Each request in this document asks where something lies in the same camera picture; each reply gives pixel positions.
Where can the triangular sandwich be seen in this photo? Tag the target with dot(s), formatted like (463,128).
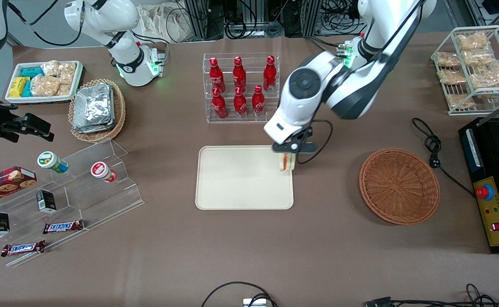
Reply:
(286,163)

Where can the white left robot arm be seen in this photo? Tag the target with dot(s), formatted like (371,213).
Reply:
(351,85)

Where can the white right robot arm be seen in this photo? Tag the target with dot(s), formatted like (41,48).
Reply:
(121,47)

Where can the white rectangular snack tray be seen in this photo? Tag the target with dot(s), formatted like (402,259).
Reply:
(15,99)

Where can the beige rectangular serving tray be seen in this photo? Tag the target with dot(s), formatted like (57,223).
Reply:
(240,179)

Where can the oval wicker basket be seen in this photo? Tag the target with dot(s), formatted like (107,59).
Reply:
(119,111)

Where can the round brown wicker basket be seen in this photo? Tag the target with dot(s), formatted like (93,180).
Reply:
(398,187)

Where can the green lidded cup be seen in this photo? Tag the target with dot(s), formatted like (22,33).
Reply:
(51,162)

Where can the teal snack packet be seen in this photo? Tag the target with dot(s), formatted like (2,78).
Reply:
(27,89)
(32,71)

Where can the clear bag of crackers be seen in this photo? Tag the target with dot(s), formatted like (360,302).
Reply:
(50,67)
(67,72)
(44,86)
(64,89)

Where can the yellow snack packet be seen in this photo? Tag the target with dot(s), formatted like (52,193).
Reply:
(17,86)

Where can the clear acrylic bottle rack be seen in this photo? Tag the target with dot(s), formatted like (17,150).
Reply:
(249,121)

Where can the silver foil pack stack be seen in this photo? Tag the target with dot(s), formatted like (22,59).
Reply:
(92,108)

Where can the red cola bottle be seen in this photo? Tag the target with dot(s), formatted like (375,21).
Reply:
(269,74)
(239,74)
(258,103)
(219,106)
(216,76)
(240,105)

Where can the red cookie box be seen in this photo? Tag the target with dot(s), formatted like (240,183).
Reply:
(4,183)

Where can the red lidded cup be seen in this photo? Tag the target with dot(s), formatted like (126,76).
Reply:
(101,171)

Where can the clear acrylic step shelf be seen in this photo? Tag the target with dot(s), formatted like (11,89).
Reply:
(104,200)

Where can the brown snickers bar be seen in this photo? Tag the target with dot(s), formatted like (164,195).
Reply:
(63,227)
(23,248)

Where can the small silver device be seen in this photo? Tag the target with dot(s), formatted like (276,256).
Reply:
(254,302)

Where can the beige cloth bag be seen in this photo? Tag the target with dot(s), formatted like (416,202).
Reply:
(160,23)

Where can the clear bag of fried snacks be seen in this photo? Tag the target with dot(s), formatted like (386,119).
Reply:
(451,76)
(447,59)
(471,41)
(488,79)
(479,57)
(460,101)

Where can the black appliance housing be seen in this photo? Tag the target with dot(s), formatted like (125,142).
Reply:
(471,157)

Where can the red emergency stop button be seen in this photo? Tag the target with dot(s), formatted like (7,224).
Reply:
(484,192)

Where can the yellow control panel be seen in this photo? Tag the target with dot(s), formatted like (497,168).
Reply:
(498,221)

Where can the aluminium frame post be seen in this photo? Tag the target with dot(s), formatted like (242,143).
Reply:
(311,17)
(198,19)

